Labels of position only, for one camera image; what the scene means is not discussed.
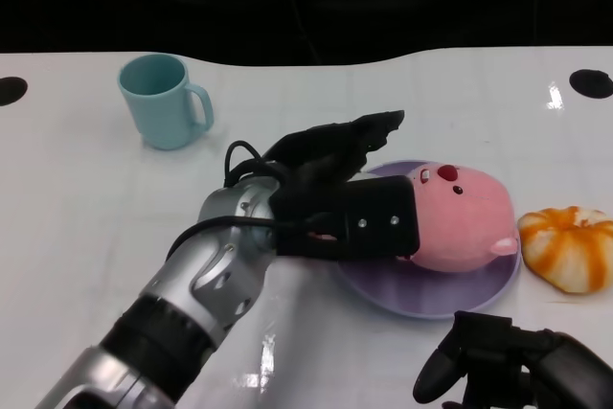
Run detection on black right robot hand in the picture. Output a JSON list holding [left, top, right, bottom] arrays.
[[413, 310, 613, 409]]

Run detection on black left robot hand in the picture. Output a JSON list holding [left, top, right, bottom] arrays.
[[266, 109, 407, 212]]

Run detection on pink plush doll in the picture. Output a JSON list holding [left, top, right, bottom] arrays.
[[396, 163, 521, 277]]

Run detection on purple plastic plate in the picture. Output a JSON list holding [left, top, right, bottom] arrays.
[[337, 159, 523, 320]]

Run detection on orange striped bun toy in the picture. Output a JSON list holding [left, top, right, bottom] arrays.
[[518, 206, 613, 295]]

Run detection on teal plastic cup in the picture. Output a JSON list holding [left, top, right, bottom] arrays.
[[117, 53, 216, 151]]

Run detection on black table grommet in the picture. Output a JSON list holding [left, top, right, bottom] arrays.
[[0, 76, 29, 107], [569, 68, 613, 100]]

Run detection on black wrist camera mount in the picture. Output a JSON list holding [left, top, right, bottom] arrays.
[[274, 175, 423, 261]]

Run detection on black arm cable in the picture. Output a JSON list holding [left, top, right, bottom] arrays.
[[165, 140, 288, 261]]

